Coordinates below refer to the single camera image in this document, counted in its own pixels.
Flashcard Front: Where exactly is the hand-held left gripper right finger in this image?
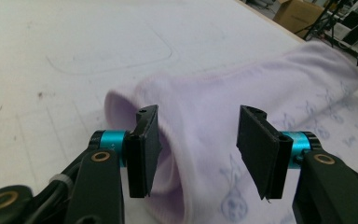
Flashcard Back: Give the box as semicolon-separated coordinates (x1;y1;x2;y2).
236;105;321;200

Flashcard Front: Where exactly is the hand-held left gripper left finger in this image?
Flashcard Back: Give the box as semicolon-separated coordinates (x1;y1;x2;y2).
89;105;163;199

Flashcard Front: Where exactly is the lilac printed towel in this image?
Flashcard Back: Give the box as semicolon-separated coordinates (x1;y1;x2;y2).
103;40;358;224

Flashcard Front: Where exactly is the brown cardboard box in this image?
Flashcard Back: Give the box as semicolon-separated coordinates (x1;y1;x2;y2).
273;0;325;32

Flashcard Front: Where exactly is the white grid mat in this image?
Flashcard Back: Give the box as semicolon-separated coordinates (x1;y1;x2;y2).
0;0;358;224

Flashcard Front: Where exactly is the black metal frame post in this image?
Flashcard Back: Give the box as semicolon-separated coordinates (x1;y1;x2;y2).
295;0;346;41

